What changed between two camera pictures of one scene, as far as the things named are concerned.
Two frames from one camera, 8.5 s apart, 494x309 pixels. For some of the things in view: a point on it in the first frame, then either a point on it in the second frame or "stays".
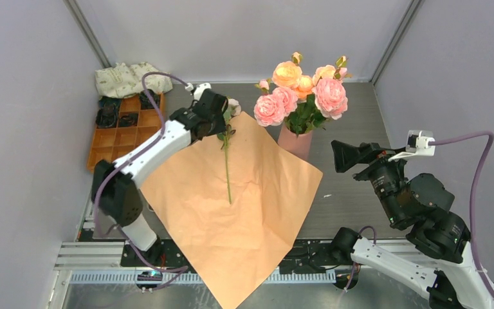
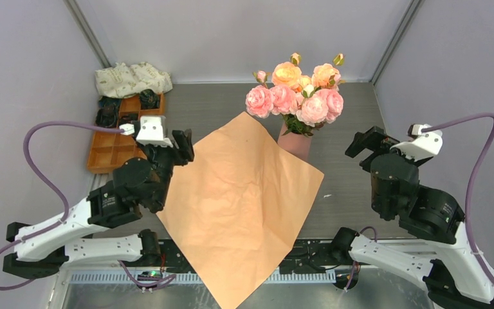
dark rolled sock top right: x=145 y=103 stays
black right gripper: x=344 y=154 to x=371 y=138
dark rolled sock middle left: x=107 y=117 stays
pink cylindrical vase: x=299 y=145 stays
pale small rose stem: x=228 y=132 to x=314 y=108
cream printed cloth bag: x=123 y=80 stays
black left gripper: x=220 y=127 to x=183 y=141
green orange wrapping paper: x=231 y=202 stays
